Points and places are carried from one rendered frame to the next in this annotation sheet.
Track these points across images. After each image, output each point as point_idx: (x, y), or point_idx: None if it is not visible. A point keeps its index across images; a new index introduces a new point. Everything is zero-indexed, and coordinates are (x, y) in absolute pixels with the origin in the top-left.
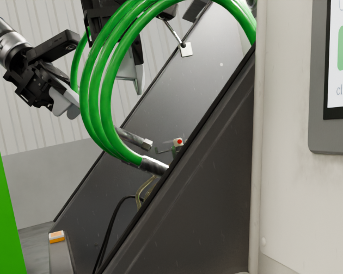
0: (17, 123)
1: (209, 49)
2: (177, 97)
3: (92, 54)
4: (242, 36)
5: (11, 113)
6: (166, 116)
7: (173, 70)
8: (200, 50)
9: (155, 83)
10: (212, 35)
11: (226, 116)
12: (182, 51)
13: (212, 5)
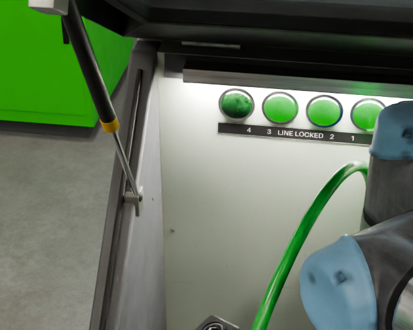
0: None
1: (147, 183)
2: (134, 284)
3: None
4: (170, 143)
5: None
6: (129, 325)
7: (132, 245)
8: (144, 191)
9: (123, 283)
10: (149, 156)
11: None
12: (139, 209)
13: (149, 107)
